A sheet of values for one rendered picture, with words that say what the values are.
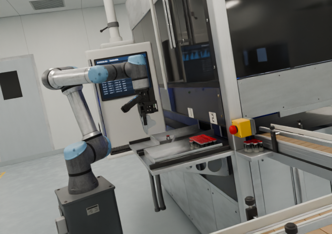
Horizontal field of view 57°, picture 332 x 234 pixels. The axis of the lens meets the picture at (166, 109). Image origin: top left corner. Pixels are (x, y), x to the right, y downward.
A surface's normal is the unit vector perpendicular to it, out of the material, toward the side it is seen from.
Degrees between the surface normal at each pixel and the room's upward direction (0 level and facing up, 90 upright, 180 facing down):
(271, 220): 90
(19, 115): 90
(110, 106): 90
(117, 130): 90
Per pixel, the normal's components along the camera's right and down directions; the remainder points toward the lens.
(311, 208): 0.26, 0.07
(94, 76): -0.53, 0.20
